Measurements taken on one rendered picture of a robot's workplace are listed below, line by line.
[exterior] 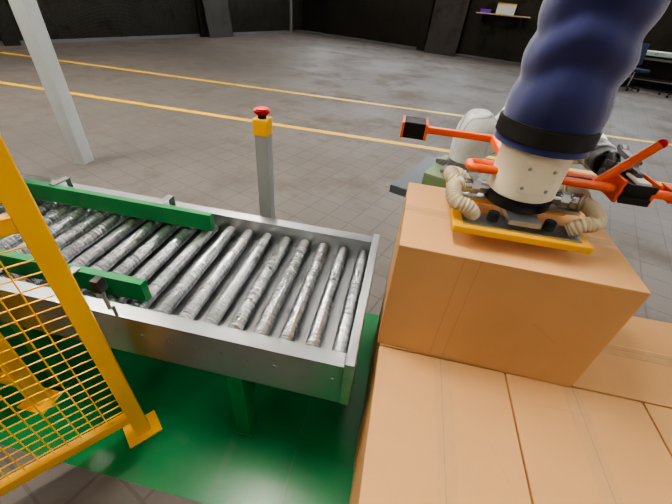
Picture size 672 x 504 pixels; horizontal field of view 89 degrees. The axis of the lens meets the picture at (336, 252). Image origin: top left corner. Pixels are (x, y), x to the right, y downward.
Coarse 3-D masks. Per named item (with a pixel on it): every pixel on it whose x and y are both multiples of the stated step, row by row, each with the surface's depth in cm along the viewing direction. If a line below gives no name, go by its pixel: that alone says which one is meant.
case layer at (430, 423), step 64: (640, 320) 131; (384, 384) 101; (448, 384) 103; (512, 384) 105; (576, 384) 106; (640, 384) 108; (384, 448) 87; (448, 448) 88; (512, 448) 89; (576, 448) 91; (640, 448) 92
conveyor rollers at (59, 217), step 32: (64, 224) 154; (96, 224) 160; (128, 224) 156; (160, 224) 163; (64, 256) 137; (96, 256) 140; (160, 256) 140; (192, 256) 145; (256, 256) 145; (320, 256) 147; (160, 288) 127; (256, 288) 129; (288, 288) 132; (352, 288) 133; (288, 320) 118; (320, 320) 119; (352, 320) 121
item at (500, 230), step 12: (456, 216) 91; (480, 216) 91; (492, 216) 88; (456, 228) 88; (468, 228) 87; (480, 228) 87; (492, 228) 88; (504, 228) 87; (516, 228) 88; (528, 228) 88; (540, 228) 88; (552, 228) 87; (564, 228) 89; (516, 240) 86; (528, 240) 86; (540, 240) 85; (552, 240) 85; (564, 240) 86; (576, 240) 85; (588, 252) 85
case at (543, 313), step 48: (432, 192) 115; (432, 240) 92; (480, 240) 94; (432, 288) 95; (480, 288) 91; (528, 288) 88; (576, 288) 85; (624, 288) 82; (384, 336) 111; (432, 336) 106; (480, 336) 101; (528, 336) 97; (576, 336) 93
